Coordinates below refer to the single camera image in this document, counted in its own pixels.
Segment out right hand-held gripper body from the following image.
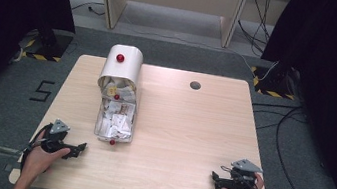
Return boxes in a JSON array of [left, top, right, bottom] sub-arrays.
[[213, 155, 266, 189]]

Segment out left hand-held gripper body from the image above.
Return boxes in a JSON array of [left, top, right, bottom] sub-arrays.
[[38, 116, 86, 163]]

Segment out person's left hand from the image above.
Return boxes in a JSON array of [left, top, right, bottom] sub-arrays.
[[18, 127, 74, 188]]

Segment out pile of crumpled paper scraps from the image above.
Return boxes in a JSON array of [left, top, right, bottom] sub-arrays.
[[95, 97, 137, 141], [98, 76, 139, 103]]

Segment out short white drawer red knob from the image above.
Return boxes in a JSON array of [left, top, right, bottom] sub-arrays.
[[96, 73, 141, 104]]

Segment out white cabinet with red knob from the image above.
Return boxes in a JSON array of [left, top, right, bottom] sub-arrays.
[[95, 41, 148, 98]]

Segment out striped black stand base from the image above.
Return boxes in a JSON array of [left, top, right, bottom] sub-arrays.
[[18, 25, 76, 66], [246, 63, 299, 101]]

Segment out left hand-held gripper black cable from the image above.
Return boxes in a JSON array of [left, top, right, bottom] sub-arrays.
[[18, 119, 54, 178]]

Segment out long black floor cable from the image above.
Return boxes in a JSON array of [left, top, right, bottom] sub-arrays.
[[238, 99, 337, 189]]

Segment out black cable with plug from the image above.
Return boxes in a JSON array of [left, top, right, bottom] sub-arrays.
[[70, 0, 107, 18]]

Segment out bundle of black cables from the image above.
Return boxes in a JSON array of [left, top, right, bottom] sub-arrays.
[[232, 0, 278, 59]]

